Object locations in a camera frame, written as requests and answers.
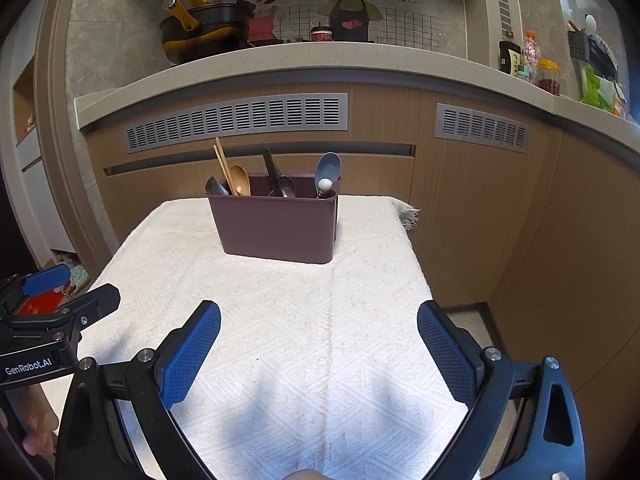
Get wooden spoon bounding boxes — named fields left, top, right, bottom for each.
left=229, top=165, right=252, bottom=197

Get white shelf unit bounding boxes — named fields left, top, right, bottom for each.
left=0, top=35, right=81, bottom=271

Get speckled stone kitchen counter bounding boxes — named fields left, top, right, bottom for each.
left=74, top=42, right=640, bottom=136

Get maroon plastic utensil holder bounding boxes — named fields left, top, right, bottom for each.
left=206, top=172, right=343, bottom=266

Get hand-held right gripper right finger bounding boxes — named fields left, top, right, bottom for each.
left=416, top=300, right=587, bottom=480

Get long grey vent grille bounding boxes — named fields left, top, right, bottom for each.
left=125, top=93, right=348, bottom=155

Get black utensil handle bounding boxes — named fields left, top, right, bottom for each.
left=262, top=148, right=288, bottom=198

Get cartoon wall poster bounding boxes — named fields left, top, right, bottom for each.
left=197, top=0, right=471, bottom=58

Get grey cutlery rack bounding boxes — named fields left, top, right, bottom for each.
left=567, top=30, right=589, bottom=62

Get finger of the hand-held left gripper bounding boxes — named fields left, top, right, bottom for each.
left=60, top=284, right=122, bottom=333
left=22, top=263, right=72, bottom=297

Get jar with yellow lid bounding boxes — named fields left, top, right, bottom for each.
left=532, top=58, right=562, bottom=97

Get green plastic bag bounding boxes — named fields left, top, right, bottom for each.
left=580, top=65, right=622, bottom=112

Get person's left hand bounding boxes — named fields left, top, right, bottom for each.
left=22, top=384, right=60, bottom=457

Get black pot with yellow trim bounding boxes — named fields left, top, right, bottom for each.
left=160, top=20, right=251, bottom=66

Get wooden chopstick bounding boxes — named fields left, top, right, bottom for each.
left=215, top=137, right=237, bottom=196
left=213, top=145, right=233, bottom=196

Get white woven tablecloth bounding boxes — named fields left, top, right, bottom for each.
left=47, top=195, right=481, bottom=480

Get clear bottle with orange cap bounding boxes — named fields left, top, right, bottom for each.
left=521, top=30, right=541, bottom=68

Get dark sauce bottle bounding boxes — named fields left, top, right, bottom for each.
left=498, top=30, right=522, bottom=76

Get short grey vent grille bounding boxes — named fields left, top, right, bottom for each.
left=434, top=103, right=528, bottom=151

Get grey-blue plastic spoon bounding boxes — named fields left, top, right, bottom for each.
left=315, top=152, right=342, bottom=196

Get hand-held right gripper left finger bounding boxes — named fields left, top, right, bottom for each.
left=52, top=300, right=223, bottom=480

